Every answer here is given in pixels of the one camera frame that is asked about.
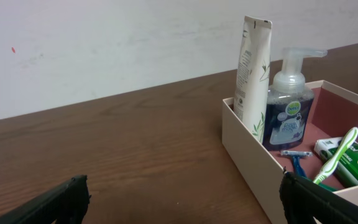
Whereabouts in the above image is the green white soap box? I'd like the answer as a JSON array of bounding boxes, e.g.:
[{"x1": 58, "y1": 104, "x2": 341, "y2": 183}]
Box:
[{"x1": 314, "y1": 137, "x2": 358, "y2": 187}]

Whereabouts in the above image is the white floral cone tube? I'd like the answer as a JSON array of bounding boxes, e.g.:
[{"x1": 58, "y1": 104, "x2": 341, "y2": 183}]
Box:
[{"x1": 234, "y1": 16, "x2": 272, "y2": 142}]

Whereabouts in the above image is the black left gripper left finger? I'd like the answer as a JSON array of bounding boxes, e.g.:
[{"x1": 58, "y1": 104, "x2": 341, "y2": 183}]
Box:
[{"x1": 0, "y1": 175, "x2": 91, "y2": 224}]

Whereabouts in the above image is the blue hand soap bottle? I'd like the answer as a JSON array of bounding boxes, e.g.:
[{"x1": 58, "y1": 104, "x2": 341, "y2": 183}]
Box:
[{"x1": 262, "y1": 47, "x2": 328, "y2": 151}]

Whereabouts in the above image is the white box with pink interior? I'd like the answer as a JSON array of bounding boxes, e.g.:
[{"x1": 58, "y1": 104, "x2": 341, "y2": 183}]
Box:
[{"x1": 222, "y1": 80, "x2": 358, "y2": 223}]

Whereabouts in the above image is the blue disposable razor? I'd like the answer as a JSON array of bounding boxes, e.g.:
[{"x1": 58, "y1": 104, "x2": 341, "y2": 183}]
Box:
[{"x1": 280, "y1": 150, "x2": 313, "y2": 178}]

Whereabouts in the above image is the green white toothbrush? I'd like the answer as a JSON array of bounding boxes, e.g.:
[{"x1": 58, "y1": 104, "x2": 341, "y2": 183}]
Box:
[{"x1": 313, "y1": 127, "x2": 358, "y2": 185}]

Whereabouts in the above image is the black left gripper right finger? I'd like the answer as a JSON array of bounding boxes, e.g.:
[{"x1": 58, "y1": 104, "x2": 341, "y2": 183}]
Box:
[{"x1": 279, "y1": 172, "x2": 358, "y2": 224}]

